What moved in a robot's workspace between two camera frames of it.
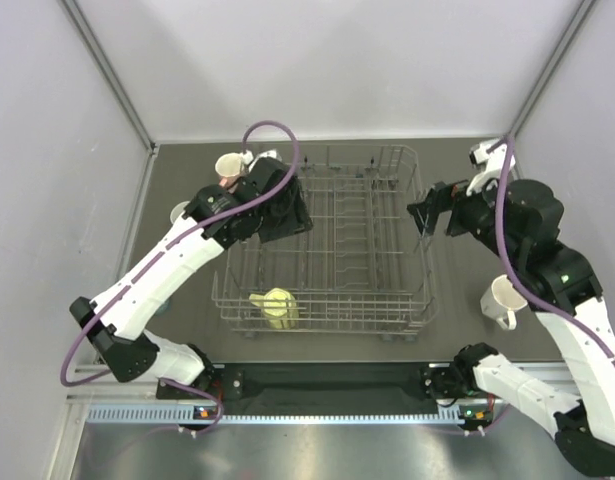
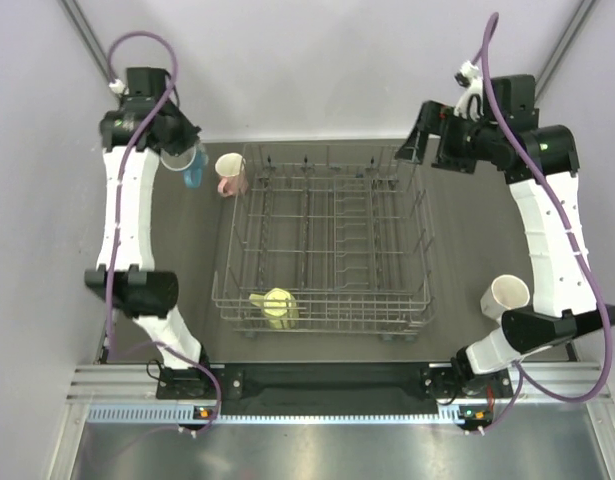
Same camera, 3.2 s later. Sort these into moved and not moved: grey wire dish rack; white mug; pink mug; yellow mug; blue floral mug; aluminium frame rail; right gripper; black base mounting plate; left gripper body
Moved: blue floral mug; left gripper body; right gripper
Not moved: black base mounting plate; white mug; grey wire dish rack; pink mug; aluminium frame rail; yellow mug
